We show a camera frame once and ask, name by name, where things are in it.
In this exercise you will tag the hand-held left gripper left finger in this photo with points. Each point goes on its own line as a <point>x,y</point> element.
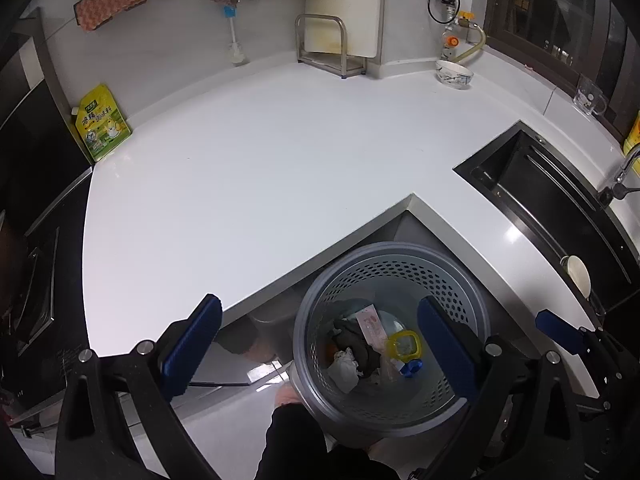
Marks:
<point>192,345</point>

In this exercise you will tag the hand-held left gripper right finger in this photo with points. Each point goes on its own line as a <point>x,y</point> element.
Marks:
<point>450,355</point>

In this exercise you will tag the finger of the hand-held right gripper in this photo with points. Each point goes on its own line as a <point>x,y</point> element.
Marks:
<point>557,332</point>

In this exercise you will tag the pink paper card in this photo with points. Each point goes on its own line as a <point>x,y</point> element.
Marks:
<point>371,330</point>

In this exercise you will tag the black cloth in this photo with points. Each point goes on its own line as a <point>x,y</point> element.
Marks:
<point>350,337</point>

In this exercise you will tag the white tissue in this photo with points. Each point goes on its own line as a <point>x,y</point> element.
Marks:
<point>342,372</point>

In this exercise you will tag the grey perforated trash bin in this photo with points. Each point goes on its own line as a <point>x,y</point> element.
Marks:
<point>320,410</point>

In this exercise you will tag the white cup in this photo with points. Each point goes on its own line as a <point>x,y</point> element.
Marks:
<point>577,272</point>

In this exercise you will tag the black kitchen sink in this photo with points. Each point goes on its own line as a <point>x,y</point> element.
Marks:
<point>540,200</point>

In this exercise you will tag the person's leg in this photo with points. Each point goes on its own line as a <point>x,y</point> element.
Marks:
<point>295,445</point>

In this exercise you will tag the metal faucet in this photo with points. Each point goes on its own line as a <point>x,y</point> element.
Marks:
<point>627,165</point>

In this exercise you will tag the yellow bottle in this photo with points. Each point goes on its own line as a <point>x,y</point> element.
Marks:
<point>634,135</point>

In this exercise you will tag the clear glass mug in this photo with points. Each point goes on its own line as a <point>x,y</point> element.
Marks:
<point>587,97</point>

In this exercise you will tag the green yellow seasoning pouch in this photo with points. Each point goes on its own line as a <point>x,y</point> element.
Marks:
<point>102,125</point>

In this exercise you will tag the patterned ceramic bowl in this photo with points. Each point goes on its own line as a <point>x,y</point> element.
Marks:
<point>452,76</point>

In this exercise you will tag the blue and white bottle brush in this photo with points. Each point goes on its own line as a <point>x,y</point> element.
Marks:
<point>237,55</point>

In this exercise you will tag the metal cutting board rack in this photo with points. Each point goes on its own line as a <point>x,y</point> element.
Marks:
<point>344,50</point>

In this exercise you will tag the orange wavy sponge cloth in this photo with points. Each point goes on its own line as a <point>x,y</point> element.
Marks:
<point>112,0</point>

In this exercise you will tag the white cutting board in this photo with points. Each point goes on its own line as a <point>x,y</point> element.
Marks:
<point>345,5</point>

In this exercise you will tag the dark window frame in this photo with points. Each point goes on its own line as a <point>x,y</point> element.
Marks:
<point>550,10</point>

